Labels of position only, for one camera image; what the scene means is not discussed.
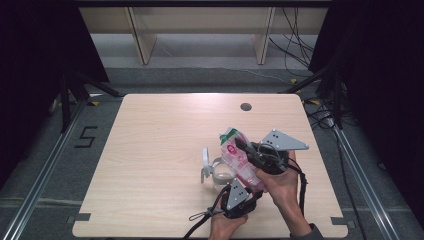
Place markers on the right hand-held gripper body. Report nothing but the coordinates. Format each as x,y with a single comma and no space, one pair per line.
283,142

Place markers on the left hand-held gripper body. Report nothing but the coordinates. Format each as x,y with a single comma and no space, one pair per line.
236,195

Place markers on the pink and white plastic bag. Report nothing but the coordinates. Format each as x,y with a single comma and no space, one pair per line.
238,163

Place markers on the clear plastic cup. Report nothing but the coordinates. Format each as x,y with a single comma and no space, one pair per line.
223,176

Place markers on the person's right hand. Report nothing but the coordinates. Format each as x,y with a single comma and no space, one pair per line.
283,186

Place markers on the person's left hand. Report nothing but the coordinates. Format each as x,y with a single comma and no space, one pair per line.
223,228

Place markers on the black metal stand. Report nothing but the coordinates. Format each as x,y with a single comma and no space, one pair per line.
66,96
333,90

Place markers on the black curtain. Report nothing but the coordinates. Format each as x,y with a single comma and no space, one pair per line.
33,66
383,83

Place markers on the light wooden furniture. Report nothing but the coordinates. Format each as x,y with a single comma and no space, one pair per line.
200,20

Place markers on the aluminium floor rail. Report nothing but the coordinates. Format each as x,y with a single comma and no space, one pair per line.
43,173
363,183

